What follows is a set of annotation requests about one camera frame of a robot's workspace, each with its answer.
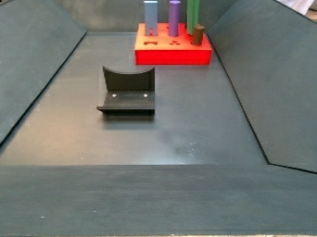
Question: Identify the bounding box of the purple cylinder peg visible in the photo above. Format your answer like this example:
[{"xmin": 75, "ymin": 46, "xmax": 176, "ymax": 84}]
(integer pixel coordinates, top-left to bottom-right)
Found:
[{"xmin": 168, "ymin": 0, "xmax": 180, "ymax": 37}]

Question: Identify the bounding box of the green star-shaped peg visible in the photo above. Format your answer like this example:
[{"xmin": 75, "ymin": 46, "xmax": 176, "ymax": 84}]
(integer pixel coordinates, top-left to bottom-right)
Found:
[{"xmin": 187, "ymin": 0, "xmax": 199, "ymax": 34}]

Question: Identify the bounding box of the red peg board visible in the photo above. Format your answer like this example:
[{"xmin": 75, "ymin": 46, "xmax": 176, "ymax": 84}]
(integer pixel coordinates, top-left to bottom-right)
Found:
[{"xmin": 135, "ymin": 23, "xmax": 212, "ymax": 65}]

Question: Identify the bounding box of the light blue slotted peg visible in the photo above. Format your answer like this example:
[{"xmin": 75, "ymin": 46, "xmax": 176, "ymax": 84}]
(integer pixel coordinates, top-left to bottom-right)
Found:
[{"xmin": 143, "ymin": 0, "xmax": 159, "ymax": 36}]

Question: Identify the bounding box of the black curved holder stand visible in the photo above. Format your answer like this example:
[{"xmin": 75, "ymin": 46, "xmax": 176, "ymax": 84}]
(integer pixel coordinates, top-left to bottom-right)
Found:
[{"xmin": 96, "ymin": 68, "xmax": 155, "ymax": 114}]

